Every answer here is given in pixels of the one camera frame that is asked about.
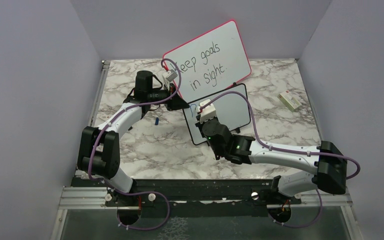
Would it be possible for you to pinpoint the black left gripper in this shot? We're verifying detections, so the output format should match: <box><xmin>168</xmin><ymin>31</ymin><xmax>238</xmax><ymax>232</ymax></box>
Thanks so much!
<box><xmin>148</xmin><ymin>82</ymin><xmax>190</xmax><ymax>111</ymax></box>

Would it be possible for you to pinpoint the black framed whiteboard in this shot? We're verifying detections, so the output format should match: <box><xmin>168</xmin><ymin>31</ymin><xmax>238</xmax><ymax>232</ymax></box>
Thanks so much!
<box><xmin>183</xmin><ymin>83</ymin><xmax>251</xmax><ymax>145</ymax></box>

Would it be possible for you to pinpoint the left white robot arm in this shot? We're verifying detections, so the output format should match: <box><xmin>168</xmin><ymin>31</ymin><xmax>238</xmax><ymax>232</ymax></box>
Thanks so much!
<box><xmin>77</xmin><ymin>70</ymin><xmax>189</xmax><ymax>206</ymax></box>

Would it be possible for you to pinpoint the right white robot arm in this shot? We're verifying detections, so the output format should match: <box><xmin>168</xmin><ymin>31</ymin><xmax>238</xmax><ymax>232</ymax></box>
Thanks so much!
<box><xmin>195</xmin><ymin>117</ymin><xmax>348</xmax><ymax>204</ymax></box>

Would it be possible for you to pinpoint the pink framed whiteboard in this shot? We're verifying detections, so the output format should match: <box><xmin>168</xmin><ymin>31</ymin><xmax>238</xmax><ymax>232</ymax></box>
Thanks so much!
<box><xmin>163</xmin><ymin>19</ymin><xmax>252</xmax><ymax>102</ymax></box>

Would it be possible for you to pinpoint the white green box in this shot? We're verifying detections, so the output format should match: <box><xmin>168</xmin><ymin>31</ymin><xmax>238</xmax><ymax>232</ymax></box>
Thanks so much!
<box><xmin>277</xmin><ymin>90</ymin><xmax>302</xmax><ymax>112</ymax></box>

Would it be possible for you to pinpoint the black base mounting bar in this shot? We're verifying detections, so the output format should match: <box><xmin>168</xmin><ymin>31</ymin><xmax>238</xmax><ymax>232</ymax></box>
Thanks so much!
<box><xmin>71</xmin><ymin>177</ymin><xmax>301</xmax><ymax>222</ymax></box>

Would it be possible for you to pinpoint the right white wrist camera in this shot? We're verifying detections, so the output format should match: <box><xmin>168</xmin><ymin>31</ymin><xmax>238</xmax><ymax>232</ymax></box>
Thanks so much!
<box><xmin>196</xmin><ymin>99</ymin><xmax>217</xmax><ymax>120</ymax></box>

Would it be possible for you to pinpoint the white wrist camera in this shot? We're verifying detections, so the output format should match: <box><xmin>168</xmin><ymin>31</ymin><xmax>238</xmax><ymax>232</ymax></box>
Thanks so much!
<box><xmin>196</xmin><ymin>99</ymin><xmax>217</xmax><ymax>120</ymax></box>
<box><xmin>162</xmin><ymin>69</ymin><xmax>178</xmax><ymax>84</ymax></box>

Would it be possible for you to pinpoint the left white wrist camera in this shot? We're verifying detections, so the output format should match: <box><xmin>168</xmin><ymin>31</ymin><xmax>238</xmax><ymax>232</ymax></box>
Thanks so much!
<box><xmin>162</xmin><ymin>69</ymin><xmax>178</xmax><ymax>84</ymax></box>

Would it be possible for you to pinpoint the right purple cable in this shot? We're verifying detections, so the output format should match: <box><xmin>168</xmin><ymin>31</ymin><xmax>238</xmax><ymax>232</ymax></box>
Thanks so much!
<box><xmin>198</xmin><ymin>91</ymin><xmax>361</xmax><ymax>180</ymax></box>

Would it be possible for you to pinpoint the purple cable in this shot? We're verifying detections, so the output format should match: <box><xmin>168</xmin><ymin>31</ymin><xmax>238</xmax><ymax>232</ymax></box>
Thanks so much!
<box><xmin>88</xmin><ymin>58</ymin><xmax>182</xmax><ymax>180</ymax></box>
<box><xmin>198</xmin><ymin>91</ymin><xmax>361</xmax><ymax>180</ymax></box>

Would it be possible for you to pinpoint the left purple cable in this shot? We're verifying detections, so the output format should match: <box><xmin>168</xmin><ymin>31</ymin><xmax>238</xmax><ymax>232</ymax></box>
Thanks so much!
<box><xmin>88</xmin><ymin>58</ymin><xmax>182</xmax><ymax>180</ymax></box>

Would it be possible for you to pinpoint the aluminium rail table edge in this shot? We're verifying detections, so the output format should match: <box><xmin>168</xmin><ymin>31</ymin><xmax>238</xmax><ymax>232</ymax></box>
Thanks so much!
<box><xmin>58</xmin><ymin>60</ymin><xmax>111</xmax><ymax>210</ymax></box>

